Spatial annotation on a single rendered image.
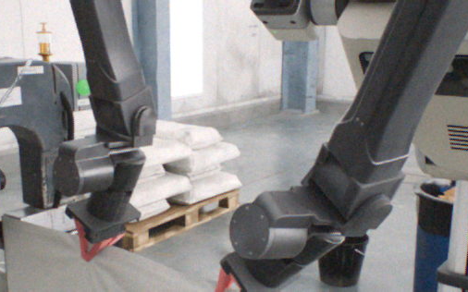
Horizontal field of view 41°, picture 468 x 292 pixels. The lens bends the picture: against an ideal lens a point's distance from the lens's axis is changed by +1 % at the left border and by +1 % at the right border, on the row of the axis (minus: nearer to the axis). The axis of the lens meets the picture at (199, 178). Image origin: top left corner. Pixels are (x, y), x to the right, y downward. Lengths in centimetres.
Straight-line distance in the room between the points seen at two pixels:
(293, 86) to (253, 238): 908
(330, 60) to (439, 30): 911
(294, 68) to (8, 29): 494
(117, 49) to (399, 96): 39
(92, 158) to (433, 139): 60
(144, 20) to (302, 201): 646
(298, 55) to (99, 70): 883
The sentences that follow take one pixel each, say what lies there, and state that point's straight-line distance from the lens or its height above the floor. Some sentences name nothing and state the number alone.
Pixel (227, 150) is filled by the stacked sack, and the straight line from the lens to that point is 453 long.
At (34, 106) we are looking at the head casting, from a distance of 114.
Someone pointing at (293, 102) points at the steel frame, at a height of 16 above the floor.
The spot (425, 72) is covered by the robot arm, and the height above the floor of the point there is 137.
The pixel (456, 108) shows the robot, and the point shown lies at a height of 127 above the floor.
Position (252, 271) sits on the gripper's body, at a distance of 71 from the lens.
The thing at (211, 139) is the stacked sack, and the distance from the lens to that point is 451.
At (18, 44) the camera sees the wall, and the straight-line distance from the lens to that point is 607.
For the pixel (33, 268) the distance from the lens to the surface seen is 109.
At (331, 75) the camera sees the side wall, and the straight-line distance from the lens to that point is 964.
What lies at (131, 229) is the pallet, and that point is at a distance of 386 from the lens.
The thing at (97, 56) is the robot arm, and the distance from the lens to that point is 81.
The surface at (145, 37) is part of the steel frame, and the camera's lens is 704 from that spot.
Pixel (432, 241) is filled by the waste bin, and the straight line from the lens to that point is 297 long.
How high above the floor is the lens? 141
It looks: 15 degrees down
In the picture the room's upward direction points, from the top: straight up
